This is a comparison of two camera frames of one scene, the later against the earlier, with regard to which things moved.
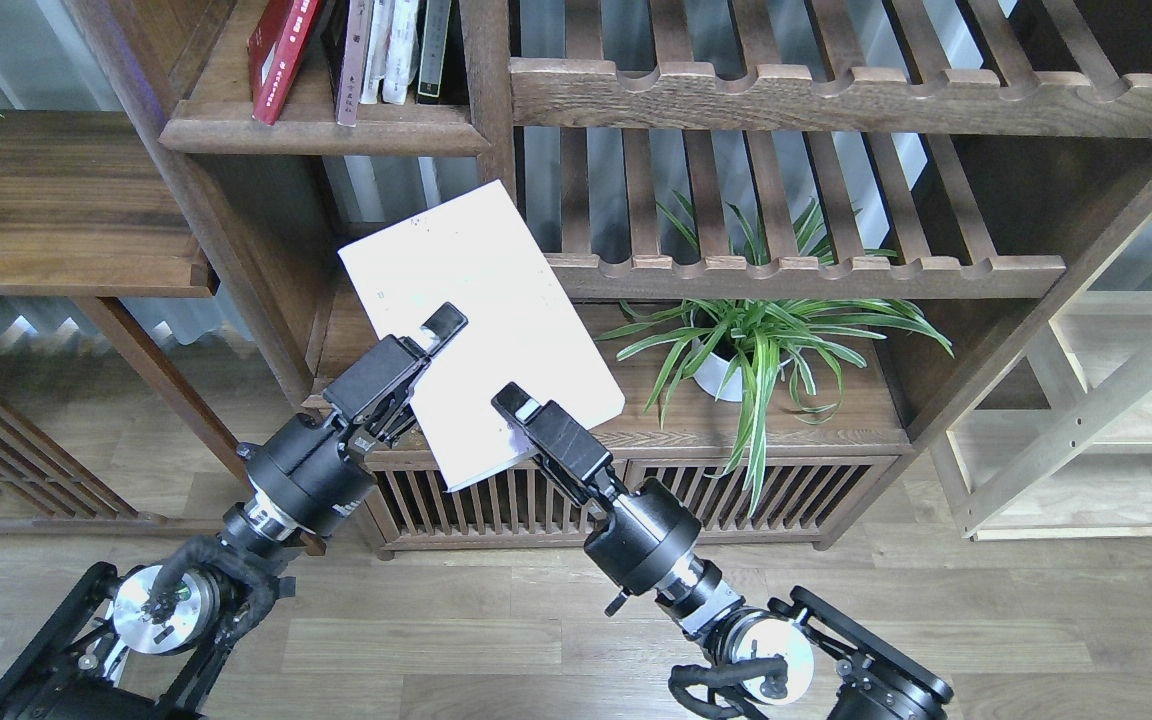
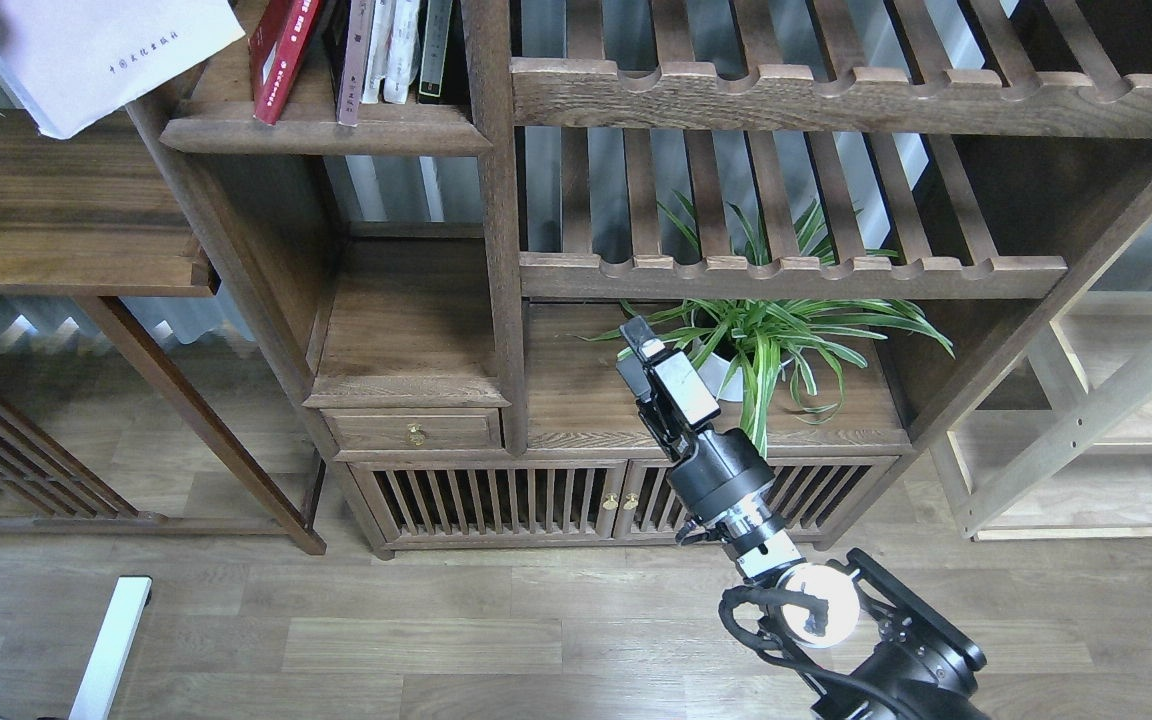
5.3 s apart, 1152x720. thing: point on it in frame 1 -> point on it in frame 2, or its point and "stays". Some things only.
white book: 475,253 -> 68,61
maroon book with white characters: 355,42 stays
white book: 403,52 stays
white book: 377,49 stays
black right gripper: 637,535 -> 726,470
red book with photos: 274,47 stays
